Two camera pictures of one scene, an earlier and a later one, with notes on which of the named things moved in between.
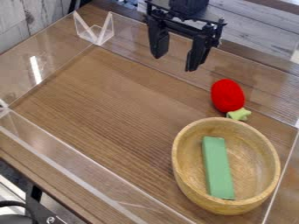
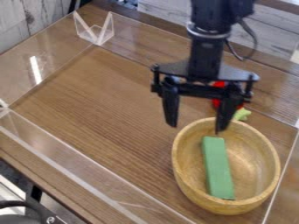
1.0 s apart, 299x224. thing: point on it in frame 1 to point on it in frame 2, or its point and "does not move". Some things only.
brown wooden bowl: (254, 159) does not move
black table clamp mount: (42, 214) does not move
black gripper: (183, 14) to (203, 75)
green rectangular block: (218, 167) does not move
